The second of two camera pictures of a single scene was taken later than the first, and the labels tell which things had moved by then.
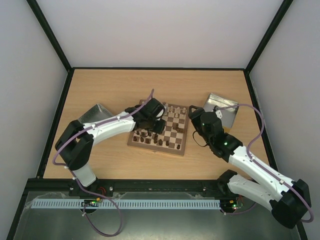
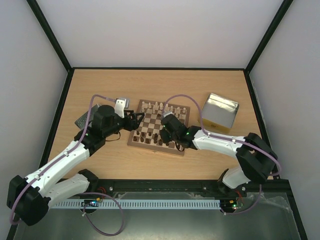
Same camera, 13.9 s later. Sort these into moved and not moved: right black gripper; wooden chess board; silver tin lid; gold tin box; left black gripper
Moved: left black gripper; right black gripper
Not moved: silver tin lid; gold tin box; wooden chess board
